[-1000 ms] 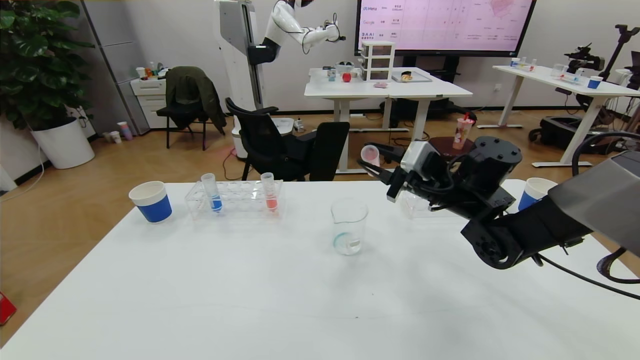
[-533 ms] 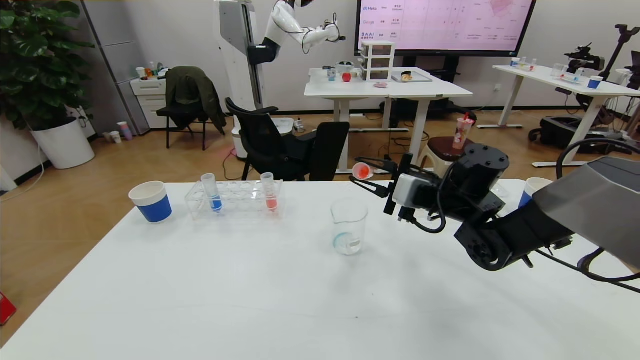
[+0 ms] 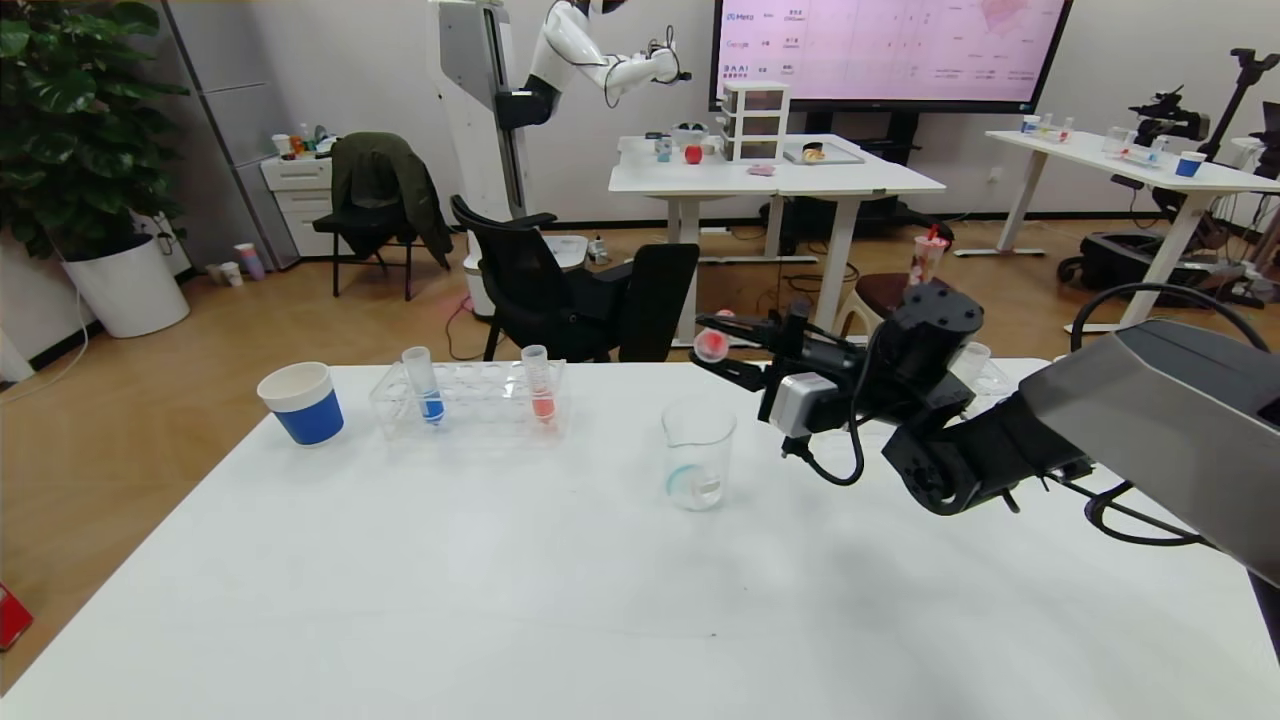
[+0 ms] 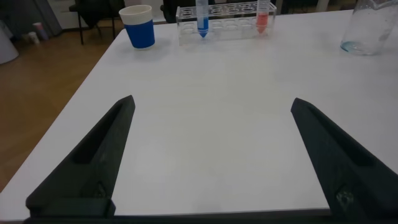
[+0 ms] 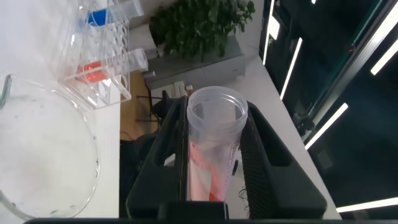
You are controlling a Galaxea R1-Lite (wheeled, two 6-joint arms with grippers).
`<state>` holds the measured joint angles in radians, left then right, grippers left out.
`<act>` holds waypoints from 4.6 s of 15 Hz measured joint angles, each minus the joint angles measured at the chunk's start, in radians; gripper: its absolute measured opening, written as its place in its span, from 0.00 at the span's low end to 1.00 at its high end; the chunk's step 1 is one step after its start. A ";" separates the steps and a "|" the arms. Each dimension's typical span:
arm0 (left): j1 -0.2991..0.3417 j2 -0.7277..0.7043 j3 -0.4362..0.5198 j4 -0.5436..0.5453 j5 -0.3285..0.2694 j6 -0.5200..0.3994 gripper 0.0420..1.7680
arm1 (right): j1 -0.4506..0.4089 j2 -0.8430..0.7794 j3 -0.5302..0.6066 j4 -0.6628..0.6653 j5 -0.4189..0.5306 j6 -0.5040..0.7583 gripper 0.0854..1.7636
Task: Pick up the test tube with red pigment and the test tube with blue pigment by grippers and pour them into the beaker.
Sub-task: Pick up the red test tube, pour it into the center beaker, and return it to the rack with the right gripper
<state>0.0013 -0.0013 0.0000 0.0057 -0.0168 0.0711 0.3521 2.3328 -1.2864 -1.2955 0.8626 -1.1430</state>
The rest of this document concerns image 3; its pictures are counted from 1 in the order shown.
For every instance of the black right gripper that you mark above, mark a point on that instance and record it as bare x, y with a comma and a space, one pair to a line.
785, 349

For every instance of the blue pigment test tube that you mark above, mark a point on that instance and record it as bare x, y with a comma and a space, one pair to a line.
431, 404

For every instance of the black desktop robot arm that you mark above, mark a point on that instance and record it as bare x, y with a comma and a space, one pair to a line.
1167, 118

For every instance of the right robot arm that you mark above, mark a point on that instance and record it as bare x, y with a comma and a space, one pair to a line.
1150, 420

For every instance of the clear glass beaker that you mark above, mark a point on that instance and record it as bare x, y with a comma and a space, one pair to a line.
697, 488

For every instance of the yellow pigment test tube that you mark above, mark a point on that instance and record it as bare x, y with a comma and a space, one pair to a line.
975, 358

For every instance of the clear acrylic test tube rack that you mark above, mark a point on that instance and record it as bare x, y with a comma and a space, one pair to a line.
480, 400
1000, 378

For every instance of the brown-top plastic stool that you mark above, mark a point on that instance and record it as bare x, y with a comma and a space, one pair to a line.
880, 292

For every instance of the white double desk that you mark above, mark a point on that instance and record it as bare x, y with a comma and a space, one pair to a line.
720, 178

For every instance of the black office chair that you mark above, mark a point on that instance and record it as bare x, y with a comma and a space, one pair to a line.
560, 298

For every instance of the pink drink cup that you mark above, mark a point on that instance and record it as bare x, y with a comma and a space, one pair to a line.
928, 262

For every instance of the grey tray with food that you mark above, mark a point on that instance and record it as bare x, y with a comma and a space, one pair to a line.
825, 154

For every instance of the small light blue cup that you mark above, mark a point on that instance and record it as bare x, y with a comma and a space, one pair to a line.
663, 150

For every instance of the white bowl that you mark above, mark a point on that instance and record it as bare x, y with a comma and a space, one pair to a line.
690, 134

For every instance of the white drawer organizer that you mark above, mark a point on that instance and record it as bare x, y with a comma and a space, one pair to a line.
755, 122

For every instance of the large black-framed display screen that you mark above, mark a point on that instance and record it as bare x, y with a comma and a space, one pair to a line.
900, 58

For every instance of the white humanoid robot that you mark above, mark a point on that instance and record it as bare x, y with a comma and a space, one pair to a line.
480, 98

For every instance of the white single desk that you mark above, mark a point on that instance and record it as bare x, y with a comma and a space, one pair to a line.
1100, 156

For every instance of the dark green jacket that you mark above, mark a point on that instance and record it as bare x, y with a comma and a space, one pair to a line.
383, 186

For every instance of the black four-leg chair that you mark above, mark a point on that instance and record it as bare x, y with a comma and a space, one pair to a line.
343, 224

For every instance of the blue white paper cup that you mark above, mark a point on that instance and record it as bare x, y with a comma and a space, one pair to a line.
310, 416

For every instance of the white drawer cabinet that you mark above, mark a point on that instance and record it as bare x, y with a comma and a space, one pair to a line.
298, 196

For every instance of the small blue paper cup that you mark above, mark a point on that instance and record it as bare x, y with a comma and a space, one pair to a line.
1190, 164

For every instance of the purple stacked cups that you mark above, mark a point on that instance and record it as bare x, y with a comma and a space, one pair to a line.
250, 262

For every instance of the small white cup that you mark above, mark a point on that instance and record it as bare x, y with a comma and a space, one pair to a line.
231, 275

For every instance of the black tripod stand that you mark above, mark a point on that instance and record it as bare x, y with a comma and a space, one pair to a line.
1242, 86

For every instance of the green plant in white pot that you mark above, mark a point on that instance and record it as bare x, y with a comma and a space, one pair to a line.
70, 118

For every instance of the red box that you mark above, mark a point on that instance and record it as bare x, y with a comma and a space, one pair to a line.
14, 618

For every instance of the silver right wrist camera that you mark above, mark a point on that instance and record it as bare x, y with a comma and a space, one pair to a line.
805, 402

